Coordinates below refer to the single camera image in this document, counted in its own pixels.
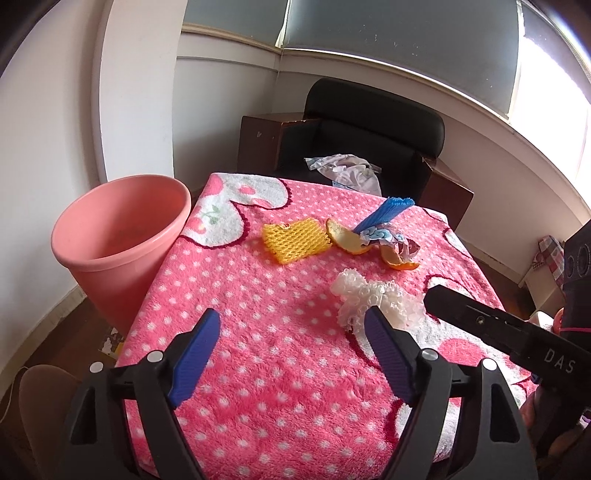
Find pink polka dot blanket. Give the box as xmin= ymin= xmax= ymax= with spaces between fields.
xmin=115 ymin=172 xmax=542 ymax=467

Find crumpled pale cloth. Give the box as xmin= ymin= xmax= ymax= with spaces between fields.
xmin=304 ymin=154 xmax=383 ymax=197

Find person's brown trouser leg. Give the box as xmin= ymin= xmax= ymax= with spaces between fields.
xmin=18 ymin=364 xmax=86 ymax=480

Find yellow foam net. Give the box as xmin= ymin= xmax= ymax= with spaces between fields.
xmin=262 ymin=218 xmax=332 ymax=265

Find orange peel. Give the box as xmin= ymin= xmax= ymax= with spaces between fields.
xmin=379 ymin=244 xmax=421 ymax=271
xmin=325 ymin=218 xmax=374 ymax=254

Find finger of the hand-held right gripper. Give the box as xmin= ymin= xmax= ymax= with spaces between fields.
xmin=424 ymin=285 xmax=532 ymax=356

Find blue patterned snack wrapper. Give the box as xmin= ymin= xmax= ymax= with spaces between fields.
xmin=360 ymin=224 xmax=422 ymax=261

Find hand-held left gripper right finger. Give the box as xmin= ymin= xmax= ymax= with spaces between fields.
xmin=363 ymin=305 xmax=540 ymax=480

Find black leather armchair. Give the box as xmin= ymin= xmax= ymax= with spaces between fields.
xmin=238 ymin=78 xmax=475 ymax=232

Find heart patterned storage box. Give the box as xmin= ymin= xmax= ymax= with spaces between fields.
xmin=530 ymin=234 xmax=568 ymax=278

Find person's right hand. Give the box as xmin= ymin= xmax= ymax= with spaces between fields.
xmin=521 ymin=391 xmax=548 ymax=435

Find blue plastic straws bundle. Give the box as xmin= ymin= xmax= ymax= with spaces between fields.
xmin=353 ymin=196 xmax=416 ymax=232

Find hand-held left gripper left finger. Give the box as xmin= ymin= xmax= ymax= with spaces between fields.
xmin=59 ymin=308 xmax=222 ymax=480

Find white foam net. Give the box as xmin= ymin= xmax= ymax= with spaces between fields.
xmin=330 ymin=269 xmax=428 ymax=334

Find frosted glass window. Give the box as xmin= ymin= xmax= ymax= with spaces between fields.
xmin=277 ymin=0 xmax=591 ymax=121
xmin=182 ymin=0 xmax=284 ymax=47

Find pink plastic bucket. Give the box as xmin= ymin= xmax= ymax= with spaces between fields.
xmin=51 ymin=174 xmax=192 ymax=340

